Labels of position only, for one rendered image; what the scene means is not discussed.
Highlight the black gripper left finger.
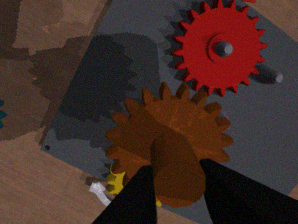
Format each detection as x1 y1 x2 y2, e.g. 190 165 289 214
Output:
92 165 157 224

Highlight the brown gear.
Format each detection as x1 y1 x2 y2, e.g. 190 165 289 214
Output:
105 81 234 208

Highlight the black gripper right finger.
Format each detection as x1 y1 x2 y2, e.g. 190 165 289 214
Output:
200 157 298 224

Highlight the red gear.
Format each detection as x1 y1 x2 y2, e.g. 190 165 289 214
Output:
170 0 267 96

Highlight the dark grey flat board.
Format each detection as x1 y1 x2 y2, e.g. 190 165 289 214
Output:
41 0 298 196

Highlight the yellow gear with black stripe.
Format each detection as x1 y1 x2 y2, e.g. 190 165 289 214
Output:
106 165 161 206

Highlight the teal toothed gear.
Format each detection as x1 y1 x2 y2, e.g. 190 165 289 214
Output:
0 101 7 128

